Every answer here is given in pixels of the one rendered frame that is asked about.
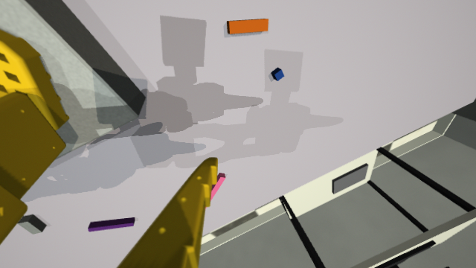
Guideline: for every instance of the purple rod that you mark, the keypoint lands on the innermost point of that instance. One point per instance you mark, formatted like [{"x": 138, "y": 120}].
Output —
[{"x": 111, "y": 224}]

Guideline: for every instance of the grey rod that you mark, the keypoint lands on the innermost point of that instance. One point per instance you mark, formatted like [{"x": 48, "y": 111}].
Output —
[{"x": 32, "y": 224}]

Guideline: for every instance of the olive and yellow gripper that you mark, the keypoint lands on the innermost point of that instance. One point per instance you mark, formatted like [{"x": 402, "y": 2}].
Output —
[{"x": 174, "y": 238}]

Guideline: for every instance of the small blue block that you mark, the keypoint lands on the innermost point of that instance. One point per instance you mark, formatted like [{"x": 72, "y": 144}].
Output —
[{"x": 277, "y": 74}]

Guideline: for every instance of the pink rod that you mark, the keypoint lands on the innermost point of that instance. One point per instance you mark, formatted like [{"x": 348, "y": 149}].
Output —
[{"x": 220, "y": 180}]

